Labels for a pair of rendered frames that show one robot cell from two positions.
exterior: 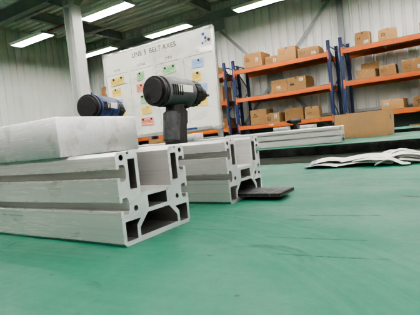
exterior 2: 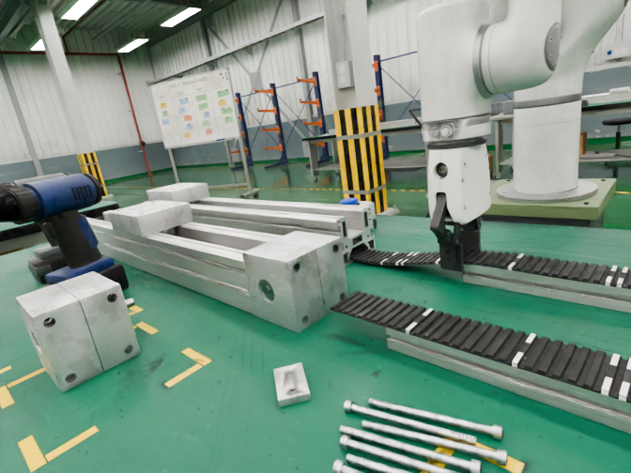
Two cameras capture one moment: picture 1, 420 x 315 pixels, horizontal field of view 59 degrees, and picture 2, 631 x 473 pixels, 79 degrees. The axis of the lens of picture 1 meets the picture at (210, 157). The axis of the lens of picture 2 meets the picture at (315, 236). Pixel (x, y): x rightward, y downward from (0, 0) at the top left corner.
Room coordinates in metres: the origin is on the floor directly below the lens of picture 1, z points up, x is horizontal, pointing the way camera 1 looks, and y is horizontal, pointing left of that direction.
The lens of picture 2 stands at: (1.46, 0.80, 1.02)
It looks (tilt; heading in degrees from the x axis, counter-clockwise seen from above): 16 degrees down; 193
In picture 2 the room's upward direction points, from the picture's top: 9 degrees counter-clockwise
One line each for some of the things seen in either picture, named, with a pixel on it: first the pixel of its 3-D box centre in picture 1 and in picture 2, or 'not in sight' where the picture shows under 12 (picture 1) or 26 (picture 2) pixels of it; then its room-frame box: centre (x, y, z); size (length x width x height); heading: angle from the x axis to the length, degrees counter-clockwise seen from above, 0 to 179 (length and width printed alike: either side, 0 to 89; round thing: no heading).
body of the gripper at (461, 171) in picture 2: not in sight; (457, 176); (0.91, 0.88, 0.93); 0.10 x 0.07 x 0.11; 147
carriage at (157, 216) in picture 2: not in sight; (151, 222); (0.75, 0.29, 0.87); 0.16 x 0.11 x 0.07; 57
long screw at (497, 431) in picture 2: not in sight; (430, 416); (1.20, 0.81, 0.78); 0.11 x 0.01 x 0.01; 71
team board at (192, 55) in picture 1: (164, 132); not in sight; (4.06, 0.47, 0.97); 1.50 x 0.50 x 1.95; 58
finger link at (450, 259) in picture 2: not in sight; (447, 250); (0.94, 0.86, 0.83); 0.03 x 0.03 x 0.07; 57
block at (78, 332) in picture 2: not in sight; (89, 321); (1.09, 0.41, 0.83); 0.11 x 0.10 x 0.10; 147
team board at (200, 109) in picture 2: not in sight; (203, 142); (-4.38, -2.13, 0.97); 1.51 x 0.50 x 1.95; 78
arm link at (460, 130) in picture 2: not in sight; (454, 129); (0.91, 0.88, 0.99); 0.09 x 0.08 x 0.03; 147
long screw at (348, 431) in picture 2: not in sight; (404, 447); (1.23, 0.79, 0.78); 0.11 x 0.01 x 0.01; 71
